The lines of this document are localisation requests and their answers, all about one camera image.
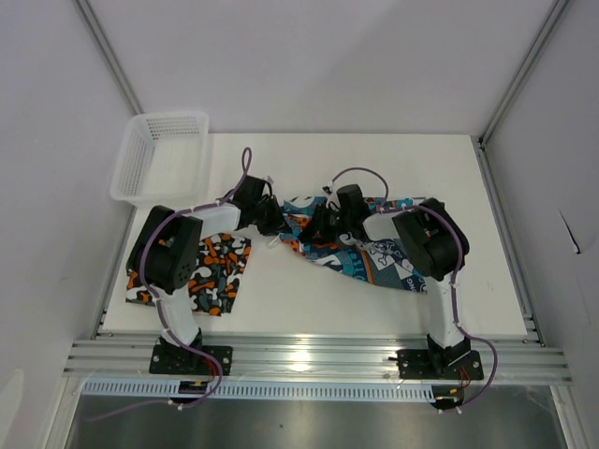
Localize orange black camo shorts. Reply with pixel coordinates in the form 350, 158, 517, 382
125, 233, 252, 316

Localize blue orange patterned shorts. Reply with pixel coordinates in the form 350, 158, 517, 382
278, 196, 428, 294

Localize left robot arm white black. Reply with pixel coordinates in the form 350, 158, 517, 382
126, 176, 288, 348

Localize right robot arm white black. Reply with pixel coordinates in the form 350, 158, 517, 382
282, 184, 471, 362

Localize white plastic basket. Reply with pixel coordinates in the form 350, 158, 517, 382
110, 110, 210, 207

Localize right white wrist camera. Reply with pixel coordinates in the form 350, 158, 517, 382
323, 183, 340, 210

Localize aluminium mounting rail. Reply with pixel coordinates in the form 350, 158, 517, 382
63, 332, 573, 385

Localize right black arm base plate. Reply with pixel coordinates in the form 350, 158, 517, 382
388, 349, 484, 381

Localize white slotted cable duct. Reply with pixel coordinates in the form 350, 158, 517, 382
81, 377, 435, 403

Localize right aluminium frame post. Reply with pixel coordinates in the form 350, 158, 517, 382
476, 0, 575, 146

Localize aluminium frame post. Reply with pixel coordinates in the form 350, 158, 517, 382
476, 0, 575, 146
72, 0, 144, 115

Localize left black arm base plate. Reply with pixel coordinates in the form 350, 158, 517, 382
149, 339, 233, 376

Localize left aluminium frame post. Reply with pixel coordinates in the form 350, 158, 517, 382
72, 0, 144, 115

